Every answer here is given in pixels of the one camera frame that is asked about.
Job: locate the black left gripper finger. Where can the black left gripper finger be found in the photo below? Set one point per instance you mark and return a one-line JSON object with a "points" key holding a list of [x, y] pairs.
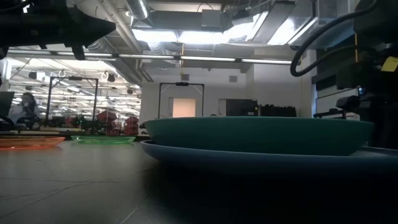
{"points": [[93, 31]]}

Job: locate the large green plastic plate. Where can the large green plastic plate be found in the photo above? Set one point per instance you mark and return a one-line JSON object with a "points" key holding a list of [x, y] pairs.
{"points": [[258, 135]]}

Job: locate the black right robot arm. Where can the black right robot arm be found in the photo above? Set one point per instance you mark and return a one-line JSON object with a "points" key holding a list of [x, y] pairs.
{"points": [[379, 18]]}

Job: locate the black office chair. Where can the black office chair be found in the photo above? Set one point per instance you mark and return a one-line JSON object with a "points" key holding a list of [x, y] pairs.
{"points": [[346, 104]]}

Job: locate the person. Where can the person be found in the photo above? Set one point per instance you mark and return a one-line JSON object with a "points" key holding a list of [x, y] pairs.
{"points": [[26, 107]]}

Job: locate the dark computer monitor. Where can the dark computer monitor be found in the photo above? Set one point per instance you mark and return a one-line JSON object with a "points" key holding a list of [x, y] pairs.
{"points": [[6, 104]]}

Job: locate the red storage bins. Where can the red storage bins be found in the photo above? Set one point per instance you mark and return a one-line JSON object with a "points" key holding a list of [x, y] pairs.
{"points": [[107, 118]]}

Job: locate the green translucent small plate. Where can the green translucent small plate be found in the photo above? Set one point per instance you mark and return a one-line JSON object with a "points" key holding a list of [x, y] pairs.
{"points": [[102, 139]]}

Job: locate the orange translucent small plate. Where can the orange translucent small plate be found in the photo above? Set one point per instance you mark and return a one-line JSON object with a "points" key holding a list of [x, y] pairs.
{"points": [[28, 142]]}

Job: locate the long ceiling light strip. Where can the long ceiling light strip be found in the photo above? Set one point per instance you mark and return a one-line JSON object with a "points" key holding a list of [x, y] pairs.
{"points": [[205, 58]]}

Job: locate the black cabinets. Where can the black cabinets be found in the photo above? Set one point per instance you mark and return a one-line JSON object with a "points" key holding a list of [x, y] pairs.
{"points": [[242, 108]]}

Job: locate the black table mat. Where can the black table mat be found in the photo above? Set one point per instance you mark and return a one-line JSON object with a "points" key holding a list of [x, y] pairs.
{"points": [[62, 186]]}

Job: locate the large blue plastic plate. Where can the large blue plastic plate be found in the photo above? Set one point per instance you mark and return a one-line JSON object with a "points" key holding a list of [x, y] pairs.
{"points": [[217, 161]]}

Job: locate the silver ceiling duct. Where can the silver ceiling duct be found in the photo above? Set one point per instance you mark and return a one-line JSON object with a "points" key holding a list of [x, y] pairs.
{"points": [[138, 7]]}

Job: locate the black rig frame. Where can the black rig frame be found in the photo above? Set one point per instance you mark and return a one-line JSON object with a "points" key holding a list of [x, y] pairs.
{"points": [[182, 84], [49, 99]]}

